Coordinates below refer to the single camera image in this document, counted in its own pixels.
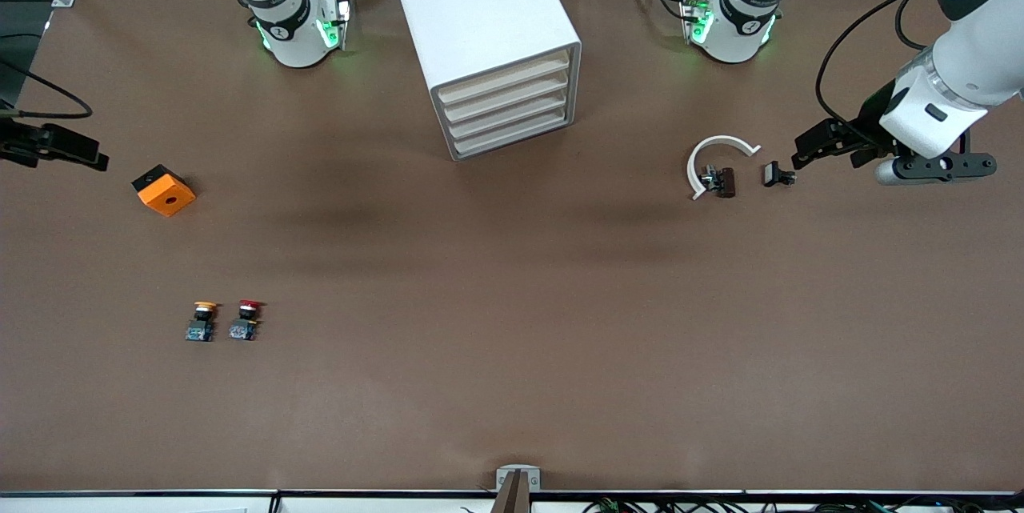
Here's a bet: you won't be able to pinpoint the red cap push button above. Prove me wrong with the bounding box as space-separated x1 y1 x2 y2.
229 299 266 342

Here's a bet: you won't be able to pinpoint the yellow cap push button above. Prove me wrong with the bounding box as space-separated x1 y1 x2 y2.
186 301 222 343

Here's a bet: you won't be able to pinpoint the white drawer cabinet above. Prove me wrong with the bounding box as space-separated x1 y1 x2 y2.
386 0 583 162

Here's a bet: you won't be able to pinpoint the white curved plastic part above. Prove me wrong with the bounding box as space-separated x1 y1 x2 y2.
686 134 762 202

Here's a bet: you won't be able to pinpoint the brown black connector part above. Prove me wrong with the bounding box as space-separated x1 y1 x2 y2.
701 165 737 199

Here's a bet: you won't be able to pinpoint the orange box with hole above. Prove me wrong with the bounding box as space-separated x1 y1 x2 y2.
131 164 197 218

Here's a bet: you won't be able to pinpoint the brown table cover sheet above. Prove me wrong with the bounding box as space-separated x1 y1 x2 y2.
0 0 1024 491

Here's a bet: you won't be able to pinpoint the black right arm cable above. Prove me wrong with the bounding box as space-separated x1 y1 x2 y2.
0 61 94 120

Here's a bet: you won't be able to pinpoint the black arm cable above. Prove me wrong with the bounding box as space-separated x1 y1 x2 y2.
0 61 94 120
815 0 937 142

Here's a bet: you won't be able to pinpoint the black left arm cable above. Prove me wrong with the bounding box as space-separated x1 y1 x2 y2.
815 0 937 142

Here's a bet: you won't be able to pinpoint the tangled black cables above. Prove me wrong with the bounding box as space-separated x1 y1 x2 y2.
584 497 1024 513

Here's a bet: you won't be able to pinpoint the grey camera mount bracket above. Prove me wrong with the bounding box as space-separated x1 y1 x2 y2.
494 465 542 513

